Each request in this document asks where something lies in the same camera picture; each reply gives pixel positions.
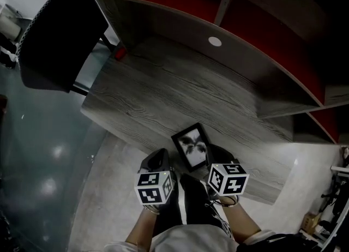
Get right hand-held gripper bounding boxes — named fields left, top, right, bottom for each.
left=206, top=144, right=250, bottom=197

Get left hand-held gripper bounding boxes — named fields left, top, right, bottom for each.
left=134, top=148, right=175, bottom=207

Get black framed picture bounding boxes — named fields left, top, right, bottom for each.
left=170, top=122, right=212, bottom=173

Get person's right forearm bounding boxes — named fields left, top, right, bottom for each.
left=217, top=195, right=263, bottom=244

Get person's left forearm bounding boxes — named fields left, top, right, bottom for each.
left=126, top=206, right=162, bottom=252

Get black striped trousers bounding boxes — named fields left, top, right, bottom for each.
left=154, top=172, right=234, bottom=240

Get black bag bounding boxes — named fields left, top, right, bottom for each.
left=236, top=232, right=320, bottom=252

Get grey wooden shelf hutch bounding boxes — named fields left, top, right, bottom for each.
left=81, top=0, right=349, bottom=145

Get cardboard box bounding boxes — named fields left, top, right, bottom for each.
left=302, top=212, right=322, bottom=233

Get small red block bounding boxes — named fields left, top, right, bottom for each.
left=114, top=47, right=128, bottom=61

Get black office chair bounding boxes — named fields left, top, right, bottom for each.
left=321, top=174, right=349, bottom=219

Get thin wrist bracelet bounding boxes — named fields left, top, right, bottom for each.
left=204, top=194, right=240, bottom=212
left=144, top=205, right=162, bottom=216

